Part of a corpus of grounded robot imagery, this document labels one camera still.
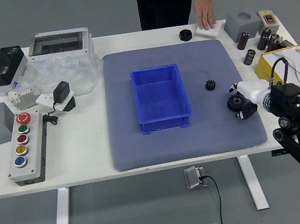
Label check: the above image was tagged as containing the grey clear-lid distribution box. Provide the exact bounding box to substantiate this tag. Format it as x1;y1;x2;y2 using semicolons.
25;26;95;62

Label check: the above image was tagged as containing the clear plastic bag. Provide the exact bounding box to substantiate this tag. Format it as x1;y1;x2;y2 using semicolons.
10;50;107;105

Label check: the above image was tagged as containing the person's left hand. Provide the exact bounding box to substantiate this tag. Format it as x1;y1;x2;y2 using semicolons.
193;0;218;32

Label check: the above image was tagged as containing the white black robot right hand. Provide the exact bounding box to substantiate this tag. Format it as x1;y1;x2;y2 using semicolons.
228;77;274;122

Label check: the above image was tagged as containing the white table leg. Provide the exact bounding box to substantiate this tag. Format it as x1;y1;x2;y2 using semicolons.
47;186;75;224
237;152;271;213

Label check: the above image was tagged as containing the white power socket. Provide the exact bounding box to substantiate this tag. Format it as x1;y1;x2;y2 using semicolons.
35;89;77;115

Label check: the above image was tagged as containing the person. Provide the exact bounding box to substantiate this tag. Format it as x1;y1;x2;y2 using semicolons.
127;0;234;32

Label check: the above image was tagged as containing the black-lidded white enclosure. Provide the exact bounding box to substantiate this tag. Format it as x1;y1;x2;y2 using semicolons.
0;44;32;94

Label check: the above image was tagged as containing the white circuit breaker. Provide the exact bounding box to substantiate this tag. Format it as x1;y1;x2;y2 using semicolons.
7;84;44;112

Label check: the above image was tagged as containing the metal floor socket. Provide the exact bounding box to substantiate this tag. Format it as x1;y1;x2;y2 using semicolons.
182;164;209;190

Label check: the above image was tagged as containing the grey-blue mat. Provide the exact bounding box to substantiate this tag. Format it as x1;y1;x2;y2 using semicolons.
98;33;271;174

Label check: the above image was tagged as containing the big black gear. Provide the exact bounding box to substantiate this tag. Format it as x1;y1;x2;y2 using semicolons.
225;92;251;114

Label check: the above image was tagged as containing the black power adapter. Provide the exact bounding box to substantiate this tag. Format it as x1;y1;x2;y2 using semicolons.
51;80;72;105

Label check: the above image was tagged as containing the grey two-button switch box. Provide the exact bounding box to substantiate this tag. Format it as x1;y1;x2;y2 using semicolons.
256;8;281;36

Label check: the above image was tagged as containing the black table control panel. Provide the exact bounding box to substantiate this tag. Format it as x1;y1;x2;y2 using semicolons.
271;148;290;157

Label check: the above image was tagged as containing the small black plug block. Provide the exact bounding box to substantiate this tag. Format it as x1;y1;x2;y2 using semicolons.
279;38;298;50

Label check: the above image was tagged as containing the small black gear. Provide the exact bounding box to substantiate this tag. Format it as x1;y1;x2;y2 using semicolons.
204;78;218;93

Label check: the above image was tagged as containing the blue plastic box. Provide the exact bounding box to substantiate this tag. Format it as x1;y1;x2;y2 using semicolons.
129;62;196;136

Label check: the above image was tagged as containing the black floor cable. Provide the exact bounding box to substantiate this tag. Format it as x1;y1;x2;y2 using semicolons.
199;174;225;224

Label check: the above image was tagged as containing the black round knob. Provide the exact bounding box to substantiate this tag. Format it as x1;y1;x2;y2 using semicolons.
178;28;194;42

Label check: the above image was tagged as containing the grey cube with round hole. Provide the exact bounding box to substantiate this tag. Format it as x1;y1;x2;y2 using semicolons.
221;8;264;44

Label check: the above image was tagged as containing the black adapter cord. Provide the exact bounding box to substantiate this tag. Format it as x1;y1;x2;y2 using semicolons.
39;102;61;127

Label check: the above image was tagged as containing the white wall switch plate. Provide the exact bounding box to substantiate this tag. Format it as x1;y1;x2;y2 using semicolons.
194;20;225;41

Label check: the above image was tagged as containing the grey five-button control box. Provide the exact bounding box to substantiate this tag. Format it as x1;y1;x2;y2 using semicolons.
0;109;55;188

